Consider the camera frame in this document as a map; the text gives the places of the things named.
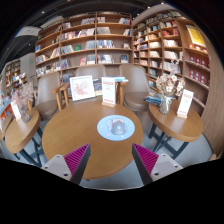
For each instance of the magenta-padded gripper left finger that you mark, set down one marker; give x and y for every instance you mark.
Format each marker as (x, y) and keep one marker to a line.
(75, 160)

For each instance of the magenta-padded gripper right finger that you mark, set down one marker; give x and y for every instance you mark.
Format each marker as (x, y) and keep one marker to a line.
(148, 160)

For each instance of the grey computer mouse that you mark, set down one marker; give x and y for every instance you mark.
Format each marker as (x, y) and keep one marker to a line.
(117, 128)

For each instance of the round light blue mouse pad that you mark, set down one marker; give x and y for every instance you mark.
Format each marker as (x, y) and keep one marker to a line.
(103, 128)

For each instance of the round wooden side table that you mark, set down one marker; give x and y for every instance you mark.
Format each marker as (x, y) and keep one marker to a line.
(21, 133)
(176, 128)

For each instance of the vase with white dried flowers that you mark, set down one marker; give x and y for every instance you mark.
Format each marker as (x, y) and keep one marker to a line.
(165, 105)

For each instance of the beige armchair with wooden arms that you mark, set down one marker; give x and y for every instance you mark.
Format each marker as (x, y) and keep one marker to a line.
(46, 106)
(90, 70)
(135, 100)

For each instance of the stack of books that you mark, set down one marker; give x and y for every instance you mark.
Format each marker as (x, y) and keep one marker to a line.
(153, 99)

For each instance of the narrow white sign stand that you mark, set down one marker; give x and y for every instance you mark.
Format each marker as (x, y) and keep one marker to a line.
(185, 103)

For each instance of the white framed floral picture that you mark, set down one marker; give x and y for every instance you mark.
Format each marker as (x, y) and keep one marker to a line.
(82, 88)

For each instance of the dark cover book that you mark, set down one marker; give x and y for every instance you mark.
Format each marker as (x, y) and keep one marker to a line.
(97, 87)

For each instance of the white red sign stand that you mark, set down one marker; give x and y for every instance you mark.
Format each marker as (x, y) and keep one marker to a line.
(108, 91)

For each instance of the small white sign stand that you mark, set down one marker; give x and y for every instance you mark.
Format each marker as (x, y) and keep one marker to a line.
(15, 110)

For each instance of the orange display counter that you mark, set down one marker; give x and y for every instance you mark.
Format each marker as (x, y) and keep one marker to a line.
(5, 111)

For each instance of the light blue book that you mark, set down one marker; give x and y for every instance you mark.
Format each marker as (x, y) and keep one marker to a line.
(118, 79)

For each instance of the small distant wooden bookshelf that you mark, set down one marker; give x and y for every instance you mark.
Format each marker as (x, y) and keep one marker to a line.
(12, 75)

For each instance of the wooden bookshelf with yellow poster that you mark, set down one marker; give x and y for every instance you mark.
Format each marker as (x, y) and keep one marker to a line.
(166, 43)

